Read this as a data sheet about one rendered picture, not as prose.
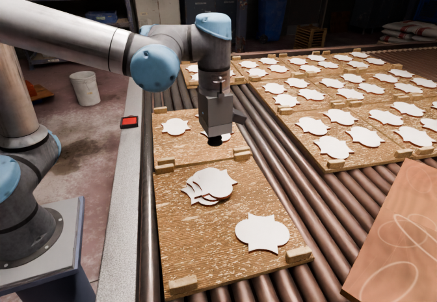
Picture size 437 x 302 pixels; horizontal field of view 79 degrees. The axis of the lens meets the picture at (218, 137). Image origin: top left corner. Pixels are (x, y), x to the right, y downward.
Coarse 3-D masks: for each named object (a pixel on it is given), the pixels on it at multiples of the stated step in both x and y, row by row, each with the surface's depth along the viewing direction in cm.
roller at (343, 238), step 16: (240, 96) 143; (256, 112) 127; (272, 144) 106; (288, 160) 96; (304, 176) 89; (304, 192) 84; (320, 208) 77; (336, 224) 72; (336, 240) 70; (352, 240) 68; (352, 256) 65
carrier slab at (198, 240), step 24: (192, 168) 90; (216, 168) 90; (240, 168) 90; (168, 192) 80; (240, 192) 80; (264, 192) 80; (168, 216) 73; (192, 216) 73; (216, 216) 73; (240, 216) 73; (264, 216) 73; (288, 216) 73; (168, 240) 66; (192, 240) 66; (216, 240) 66; (168, 264) 61; (192, 264) 61; (216, 264) 61; (240, 264) 61; (264, 264) 61; (288, 264) 61; (168, 288) 56
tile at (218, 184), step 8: (208, 168) 85; (200, 176) 82; (208, 176) 82; (216, 176) 82; (224, 176) 82; (200, 184) 79; (208, 184) 79; (216, 184) 79; (224, 184) 79; (232, 184) 79; (208, 192) 76; (216, 192) 76; (224, 192) 76
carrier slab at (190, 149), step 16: (176, 112) 124; (192, 112) 124; (160, 128) 111; (192, 128) 111; (160, 144) 101; (176, 144) 101; (192, 144) 101; (208, 144) 101; (224, 144) 101; (240, 144) 101; (176, 160) 93; (192, 160) 93; (208, 160) 93; (224, 160) 95
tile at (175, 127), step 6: (168, 120) 115; (174, 120) 115; (180, 120) 115; (168, 126) 111; (174, 126) 111; (180, 126) 111; (186, 126) 111; (162, 132) 107; (168, 132) 107; (174, 132) 107; (180, 132) 107
